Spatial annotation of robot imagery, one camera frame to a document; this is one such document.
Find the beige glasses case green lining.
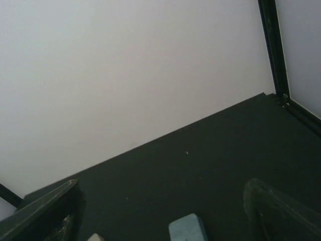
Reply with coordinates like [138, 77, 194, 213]
[87, 233, 104, 241]

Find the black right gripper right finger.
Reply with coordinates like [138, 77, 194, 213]
[243, 178, 320, 240]

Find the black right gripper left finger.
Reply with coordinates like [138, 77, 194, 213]
[1, 179, 83, 240]

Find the black frame post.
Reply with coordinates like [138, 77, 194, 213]
[258, 0, 289, 100]
[0, 184, 23, 207]

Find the blue-grey closed glasses case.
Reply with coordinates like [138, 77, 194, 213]
[169, 213, 208, 241]

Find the black left frame post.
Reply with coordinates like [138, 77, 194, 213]
[0, 184, 23, 207]

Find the black right frame post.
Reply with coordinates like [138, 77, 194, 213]
[258, 0, 289, 100]

